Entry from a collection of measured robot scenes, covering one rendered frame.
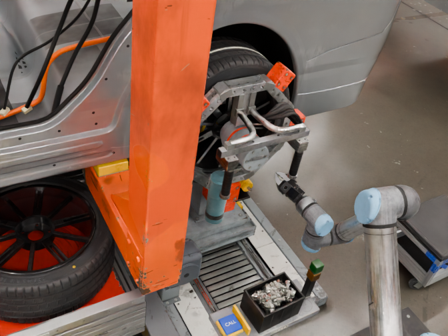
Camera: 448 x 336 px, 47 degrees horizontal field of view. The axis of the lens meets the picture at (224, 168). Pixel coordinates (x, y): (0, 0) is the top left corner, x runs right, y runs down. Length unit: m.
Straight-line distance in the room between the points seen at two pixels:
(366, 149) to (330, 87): 1.33
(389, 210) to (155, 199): 0.79
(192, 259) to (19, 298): 0.72
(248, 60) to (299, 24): 0.29
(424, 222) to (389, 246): 1.12
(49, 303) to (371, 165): 2.42
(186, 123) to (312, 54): 1.07
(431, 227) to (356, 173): 0.88
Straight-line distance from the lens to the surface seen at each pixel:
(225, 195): 2.06
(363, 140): 3.97
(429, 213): 3.01
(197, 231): 2.64
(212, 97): 2.06
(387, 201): 1.81
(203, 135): 2.26
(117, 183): 2.20
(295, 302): 2.04
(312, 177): 3.47
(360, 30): 2.55
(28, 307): 2.18
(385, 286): 1.88
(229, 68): 2.08
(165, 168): 1.56
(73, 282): 2.13
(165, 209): 1.69
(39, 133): 2.03
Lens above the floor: 2.18
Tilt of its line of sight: 40 degrees down
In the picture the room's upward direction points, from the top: 10 degrees clockwise
